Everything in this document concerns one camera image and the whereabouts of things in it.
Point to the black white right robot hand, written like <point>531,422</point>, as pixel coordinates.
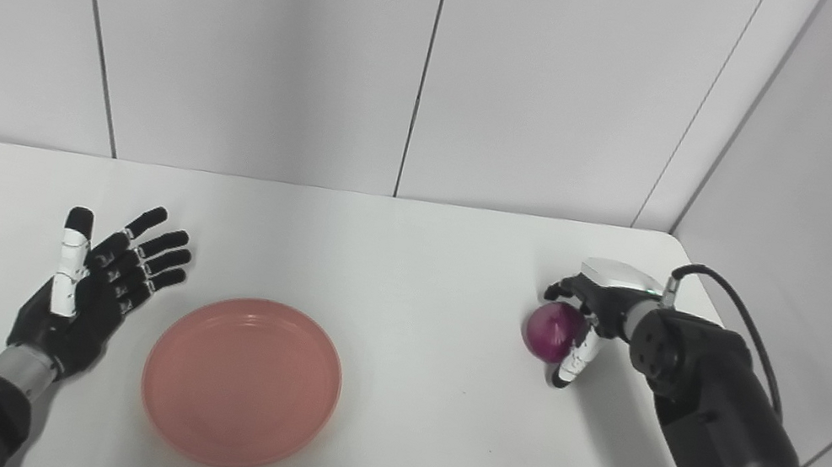
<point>614,298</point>

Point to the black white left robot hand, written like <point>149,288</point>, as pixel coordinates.
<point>87,304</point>

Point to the purple red onion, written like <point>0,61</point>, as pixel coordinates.
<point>554,332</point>

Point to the pink round plate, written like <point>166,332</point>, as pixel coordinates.
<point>241,382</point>

